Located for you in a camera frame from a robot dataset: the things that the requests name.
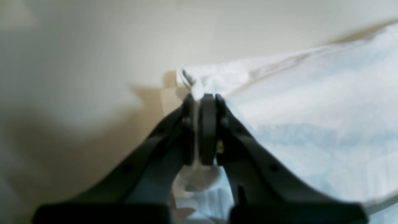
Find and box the white T-shirt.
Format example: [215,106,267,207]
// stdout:
[176,23,398,224]

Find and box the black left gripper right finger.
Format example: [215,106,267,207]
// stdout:
[199,94,368,224]

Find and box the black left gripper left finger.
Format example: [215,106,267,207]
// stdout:
[32,94,194,224]

